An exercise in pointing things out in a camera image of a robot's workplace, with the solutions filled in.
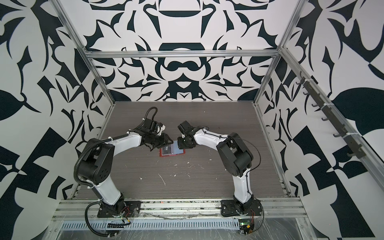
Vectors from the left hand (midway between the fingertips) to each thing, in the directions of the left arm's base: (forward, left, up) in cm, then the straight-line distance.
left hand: (170, 140), depth 93 cm
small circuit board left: (-41, +24, -8) cm, 49 cm away
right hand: (-1, -6, -2) cm, 6 cm away
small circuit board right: (-44, -37, -6) cm, 58 cm away
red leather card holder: (-7, +6, -4) cm, 10 cm away
